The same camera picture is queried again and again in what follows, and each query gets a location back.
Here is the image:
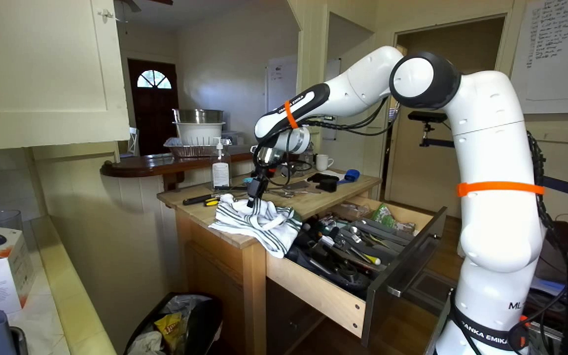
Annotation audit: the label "foil tray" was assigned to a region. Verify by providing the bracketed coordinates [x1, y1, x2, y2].
[164, 137, 231, 158]

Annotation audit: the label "dark wooden bar counter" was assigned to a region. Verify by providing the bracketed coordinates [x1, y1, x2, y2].
[100, 150, 256, 179]

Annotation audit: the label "wooden drawer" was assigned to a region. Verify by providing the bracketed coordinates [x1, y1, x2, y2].
[266, 196, 448, 349]

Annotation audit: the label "white wall sheet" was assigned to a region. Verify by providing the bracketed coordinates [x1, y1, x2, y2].
[265, 55, 299, 113]

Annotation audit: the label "clear pump bottle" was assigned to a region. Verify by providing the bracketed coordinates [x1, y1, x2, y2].
[211, 138, 232, 191]

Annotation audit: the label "black trash bin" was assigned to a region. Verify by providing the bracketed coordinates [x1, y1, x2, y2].
[125, 292, 223, 355]

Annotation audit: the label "cream wall cabinet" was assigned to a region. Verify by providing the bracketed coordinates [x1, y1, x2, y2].
[0, 0, 131, 151]

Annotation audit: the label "heap of kitchen utensils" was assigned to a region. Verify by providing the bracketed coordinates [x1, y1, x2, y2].
[286, 213, 418, 297]

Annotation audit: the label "green packet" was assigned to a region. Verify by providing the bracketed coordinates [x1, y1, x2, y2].
[371, 203, 396, 229]

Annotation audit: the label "black and yellow screwdriver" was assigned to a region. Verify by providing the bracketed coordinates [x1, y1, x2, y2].
[182, 193, 221, 207]

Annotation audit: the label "white green-striped tea towel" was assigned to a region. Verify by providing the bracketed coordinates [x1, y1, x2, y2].
[209, 193, 303, 259]

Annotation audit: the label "steel mixing bowl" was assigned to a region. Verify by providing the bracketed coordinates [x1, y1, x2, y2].
[173, 109, 224, 124]

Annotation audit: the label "drawer handle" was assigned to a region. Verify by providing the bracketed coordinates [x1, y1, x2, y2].
[387, 268, 430, 298]

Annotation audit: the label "white colander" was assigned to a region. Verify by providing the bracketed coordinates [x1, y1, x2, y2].
[173, 122, 226, 146]

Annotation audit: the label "camera on mount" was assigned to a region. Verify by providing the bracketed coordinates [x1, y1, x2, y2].
[407, 110, 456, 149]

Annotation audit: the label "metal tongs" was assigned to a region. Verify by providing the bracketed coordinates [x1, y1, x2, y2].
[268, 180, 322, 199]

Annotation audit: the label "white handwritten paper sheet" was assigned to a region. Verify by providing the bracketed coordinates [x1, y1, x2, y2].
[510, 0, 568, 115]

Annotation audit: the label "dark door with arched window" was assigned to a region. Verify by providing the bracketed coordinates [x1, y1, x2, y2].
[127, 59, 180, 156]

